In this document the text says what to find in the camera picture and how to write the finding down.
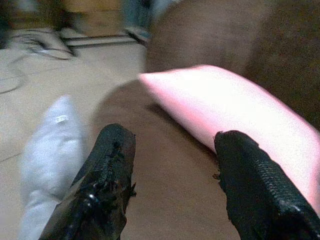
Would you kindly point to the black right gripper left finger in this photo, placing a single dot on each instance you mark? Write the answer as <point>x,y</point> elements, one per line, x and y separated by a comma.
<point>100,180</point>

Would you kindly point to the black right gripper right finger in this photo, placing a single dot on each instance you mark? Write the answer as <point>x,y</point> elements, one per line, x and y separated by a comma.
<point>255,185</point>

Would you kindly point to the white pillow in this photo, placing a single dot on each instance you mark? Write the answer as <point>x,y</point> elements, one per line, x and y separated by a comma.
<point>50,160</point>

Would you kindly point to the pink pillow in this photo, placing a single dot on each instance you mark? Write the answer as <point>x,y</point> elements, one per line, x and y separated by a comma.
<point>225,105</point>

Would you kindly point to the brown sofa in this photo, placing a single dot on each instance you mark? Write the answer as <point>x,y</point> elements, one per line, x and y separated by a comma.
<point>200,50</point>

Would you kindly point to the grey striped cloth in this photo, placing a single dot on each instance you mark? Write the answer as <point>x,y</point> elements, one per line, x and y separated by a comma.
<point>40,43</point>

